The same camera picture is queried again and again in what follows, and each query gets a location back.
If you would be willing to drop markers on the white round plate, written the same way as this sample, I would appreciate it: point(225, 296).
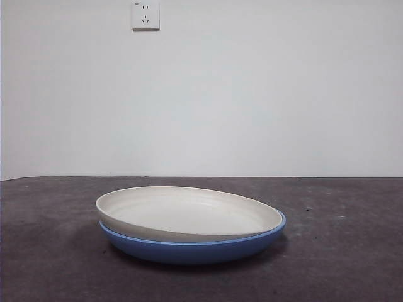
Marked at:
point(189, 214)

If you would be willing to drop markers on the blue round plate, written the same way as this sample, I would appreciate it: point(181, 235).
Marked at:
point(189, 253)

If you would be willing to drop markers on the white wall socket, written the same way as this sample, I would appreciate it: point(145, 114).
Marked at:
point(145, 14)

